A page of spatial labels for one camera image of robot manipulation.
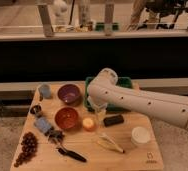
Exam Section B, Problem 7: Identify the orange bowl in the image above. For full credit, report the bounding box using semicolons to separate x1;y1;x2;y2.
54;107;79;130

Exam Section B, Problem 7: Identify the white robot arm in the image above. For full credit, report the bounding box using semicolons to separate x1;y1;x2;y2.
87;68;188;130

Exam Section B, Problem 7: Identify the background robot arm white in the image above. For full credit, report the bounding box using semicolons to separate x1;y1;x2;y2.
53;0;67;25

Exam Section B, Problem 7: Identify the black rectangular block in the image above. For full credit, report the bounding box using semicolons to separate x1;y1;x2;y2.
103;115;124;127

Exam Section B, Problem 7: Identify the orange yellow ball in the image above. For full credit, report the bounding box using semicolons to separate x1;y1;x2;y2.
82;118;95;131

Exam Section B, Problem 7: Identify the purple bowl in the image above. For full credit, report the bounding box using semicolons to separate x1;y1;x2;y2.
57;84;81;104

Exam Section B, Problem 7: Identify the green plastic tray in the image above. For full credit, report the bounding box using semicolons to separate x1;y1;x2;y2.
84;77;132;112

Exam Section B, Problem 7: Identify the white round lid container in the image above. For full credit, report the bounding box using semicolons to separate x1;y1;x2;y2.
131;126;151;146

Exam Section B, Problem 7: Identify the wooden cutting board table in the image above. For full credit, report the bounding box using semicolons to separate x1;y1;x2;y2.
9;81;165;171

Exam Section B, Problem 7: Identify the blue sponge block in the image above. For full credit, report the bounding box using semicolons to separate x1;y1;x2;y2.
34;117;52;134

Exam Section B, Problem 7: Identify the blue-grey cup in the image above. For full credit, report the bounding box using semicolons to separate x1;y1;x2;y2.
38;84;51;99

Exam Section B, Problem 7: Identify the small dark metal cup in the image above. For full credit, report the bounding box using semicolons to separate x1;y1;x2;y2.
30;105;42;117

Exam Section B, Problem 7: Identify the brown grape bunch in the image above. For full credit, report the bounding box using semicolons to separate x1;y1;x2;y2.
14;132;38;167

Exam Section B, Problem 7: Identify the green box in background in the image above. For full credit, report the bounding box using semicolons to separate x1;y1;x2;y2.
95;22;119;31

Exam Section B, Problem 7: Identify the black handled brush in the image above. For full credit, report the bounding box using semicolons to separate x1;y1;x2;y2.
48;131;86;162

